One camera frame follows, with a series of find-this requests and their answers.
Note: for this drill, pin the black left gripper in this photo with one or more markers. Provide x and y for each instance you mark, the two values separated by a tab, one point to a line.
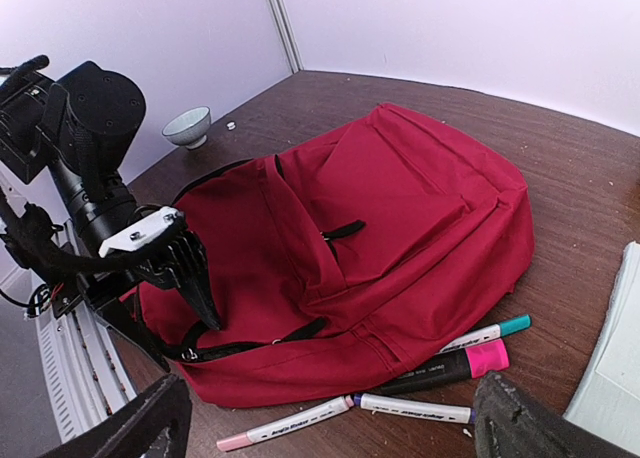
164	252

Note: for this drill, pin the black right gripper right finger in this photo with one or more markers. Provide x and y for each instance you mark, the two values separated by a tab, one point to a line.
510	423

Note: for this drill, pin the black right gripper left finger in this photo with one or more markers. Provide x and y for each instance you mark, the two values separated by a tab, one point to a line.
154	424

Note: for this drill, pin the purple capped white marker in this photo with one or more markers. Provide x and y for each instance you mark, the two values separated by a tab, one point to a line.
415	409

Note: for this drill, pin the black pink highlighter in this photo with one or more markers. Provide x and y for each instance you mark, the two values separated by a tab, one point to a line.
452	367

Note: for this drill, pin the white book pink flowers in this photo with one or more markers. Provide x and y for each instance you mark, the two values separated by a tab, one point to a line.
606	402

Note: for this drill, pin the teal capped white marker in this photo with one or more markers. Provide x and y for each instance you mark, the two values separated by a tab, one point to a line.
489	333

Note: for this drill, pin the red student backpack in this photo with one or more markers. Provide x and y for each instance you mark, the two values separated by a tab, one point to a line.
344	262

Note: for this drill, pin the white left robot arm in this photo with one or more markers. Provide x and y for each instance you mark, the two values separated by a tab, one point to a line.
79	128

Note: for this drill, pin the pale celadon ceramic bowl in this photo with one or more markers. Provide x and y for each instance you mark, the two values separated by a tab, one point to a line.
189	129

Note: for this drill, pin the pink capped white marker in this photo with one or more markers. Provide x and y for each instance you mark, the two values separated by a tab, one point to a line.
287	425

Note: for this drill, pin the aluminium front rail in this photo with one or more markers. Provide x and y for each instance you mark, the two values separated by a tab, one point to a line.
84	376

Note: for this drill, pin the left aluminium corner post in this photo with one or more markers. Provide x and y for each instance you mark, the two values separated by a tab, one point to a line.
286	34

